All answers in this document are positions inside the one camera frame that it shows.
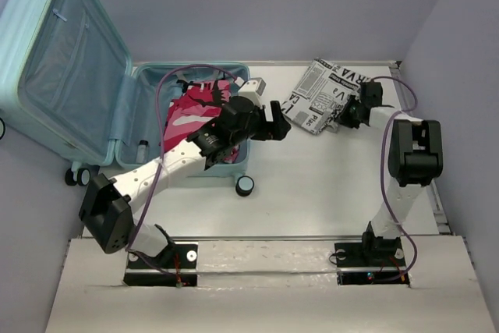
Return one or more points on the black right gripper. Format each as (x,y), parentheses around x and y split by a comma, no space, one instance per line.
(345,118)

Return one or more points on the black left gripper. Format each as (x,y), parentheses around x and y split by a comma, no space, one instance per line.
(274,130)

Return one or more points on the newspaper print cloth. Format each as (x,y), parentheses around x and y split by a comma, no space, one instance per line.
(321,94)

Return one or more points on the pink camouflage garment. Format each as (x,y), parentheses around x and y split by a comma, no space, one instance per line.
(198,104)

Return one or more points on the clear bottle black cap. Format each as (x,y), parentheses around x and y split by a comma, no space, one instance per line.
(142,152)

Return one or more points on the light blue suitcase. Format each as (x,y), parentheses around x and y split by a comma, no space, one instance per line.
(69,83)

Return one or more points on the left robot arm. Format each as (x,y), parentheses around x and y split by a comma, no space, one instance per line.
(114,209)

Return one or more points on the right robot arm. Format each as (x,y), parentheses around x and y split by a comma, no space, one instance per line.
(411,157)

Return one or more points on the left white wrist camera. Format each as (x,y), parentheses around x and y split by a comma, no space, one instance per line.
(253,90)

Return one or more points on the metal rail on table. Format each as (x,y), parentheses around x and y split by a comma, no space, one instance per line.
(266,238)

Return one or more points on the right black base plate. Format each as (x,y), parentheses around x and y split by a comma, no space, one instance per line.
(355,266)

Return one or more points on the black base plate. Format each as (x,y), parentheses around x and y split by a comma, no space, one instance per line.
(355,266)
(178,270)

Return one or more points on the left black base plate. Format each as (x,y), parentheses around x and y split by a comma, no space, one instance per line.
(178,270)

